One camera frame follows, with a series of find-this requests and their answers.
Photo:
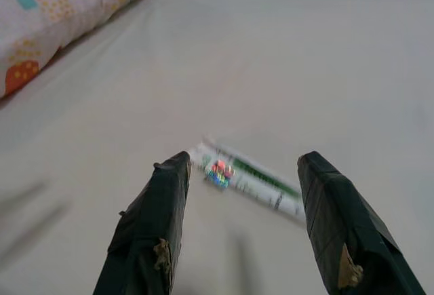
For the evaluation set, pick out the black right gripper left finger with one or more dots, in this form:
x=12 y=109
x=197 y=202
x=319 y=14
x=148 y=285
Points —
x=149 y=223

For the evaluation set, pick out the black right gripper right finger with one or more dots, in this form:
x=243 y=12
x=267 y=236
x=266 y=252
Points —
x=339 y=223

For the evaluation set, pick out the small white green tube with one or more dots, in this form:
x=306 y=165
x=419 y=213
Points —
x=257 y=179

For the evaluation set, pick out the pink patterned pillow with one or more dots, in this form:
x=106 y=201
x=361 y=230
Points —
x=51 y=20

